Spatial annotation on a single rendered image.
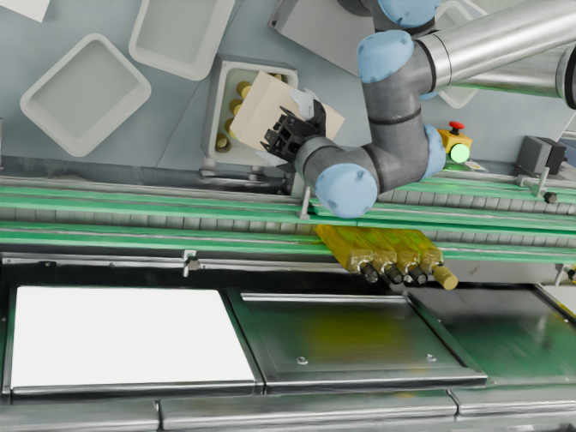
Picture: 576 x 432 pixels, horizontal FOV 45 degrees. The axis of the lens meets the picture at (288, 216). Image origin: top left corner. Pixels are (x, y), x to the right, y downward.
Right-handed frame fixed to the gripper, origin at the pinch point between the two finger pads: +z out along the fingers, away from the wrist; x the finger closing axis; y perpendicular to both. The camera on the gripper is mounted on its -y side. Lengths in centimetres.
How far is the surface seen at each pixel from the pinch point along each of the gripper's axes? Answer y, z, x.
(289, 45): -5.9, 35.6, -11.3
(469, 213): -62, 20, 2
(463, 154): -56, 26, -9
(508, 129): -72, 36, -20
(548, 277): -101, 23, 9
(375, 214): -35.6, 14.5, 11.3
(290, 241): -22.4, 19.0, 26.2
